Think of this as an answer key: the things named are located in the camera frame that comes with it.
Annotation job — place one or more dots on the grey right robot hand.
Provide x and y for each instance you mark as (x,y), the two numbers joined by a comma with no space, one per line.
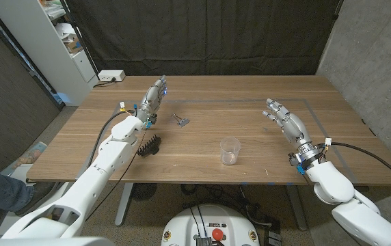
(293,126)

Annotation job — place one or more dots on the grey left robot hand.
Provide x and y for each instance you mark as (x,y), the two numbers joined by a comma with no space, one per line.
(151,99)

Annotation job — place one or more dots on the clear plastic measuring cup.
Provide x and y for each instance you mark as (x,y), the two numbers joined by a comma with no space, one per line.
(230,153)

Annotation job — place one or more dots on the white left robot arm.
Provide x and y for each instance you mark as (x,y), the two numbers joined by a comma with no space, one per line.
(89,188)

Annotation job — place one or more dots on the white robot base with buttons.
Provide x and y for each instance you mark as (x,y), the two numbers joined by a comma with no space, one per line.
(182,229)

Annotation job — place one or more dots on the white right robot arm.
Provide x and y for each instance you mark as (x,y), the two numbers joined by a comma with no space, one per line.
(332,184)

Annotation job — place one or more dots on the silver binder paper clamp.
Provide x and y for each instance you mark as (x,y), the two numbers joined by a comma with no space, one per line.
(183,122)

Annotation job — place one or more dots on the black claw hair clip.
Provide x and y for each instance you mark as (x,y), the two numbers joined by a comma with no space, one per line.
(149,147)

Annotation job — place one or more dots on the white power strip box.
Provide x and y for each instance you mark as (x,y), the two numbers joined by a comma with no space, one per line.
(111,75)

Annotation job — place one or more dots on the grey metal table leg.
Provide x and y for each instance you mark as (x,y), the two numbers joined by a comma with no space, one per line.
(124,205)
(294,205)

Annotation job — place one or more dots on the black curtain backdrop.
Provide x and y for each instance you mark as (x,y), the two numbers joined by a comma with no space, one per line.
(202,34)

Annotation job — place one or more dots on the black round ribbed floor object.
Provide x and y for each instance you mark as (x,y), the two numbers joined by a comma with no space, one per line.
(143,191)

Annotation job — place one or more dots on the cardboard box on shelf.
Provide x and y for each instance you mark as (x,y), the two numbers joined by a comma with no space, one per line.
(73,45)

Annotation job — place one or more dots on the black power brick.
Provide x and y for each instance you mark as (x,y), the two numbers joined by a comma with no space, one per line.
(272,235)

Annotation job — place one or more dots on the white shelf cabinet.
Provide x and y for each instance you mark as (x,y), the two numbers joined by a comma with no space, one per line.
(45,51)

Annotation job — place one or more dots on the red emergency stop button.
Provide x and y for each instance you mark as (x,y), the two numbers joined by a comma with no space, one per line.
(217,234)

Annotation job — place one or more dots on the colourful magazine on floor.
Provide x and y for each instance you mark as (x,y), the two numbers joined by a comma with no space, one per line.
(28,155)

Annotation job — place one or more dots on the dark shoe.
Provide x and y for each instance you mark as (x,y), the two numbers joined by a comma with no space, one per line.
(40,194)

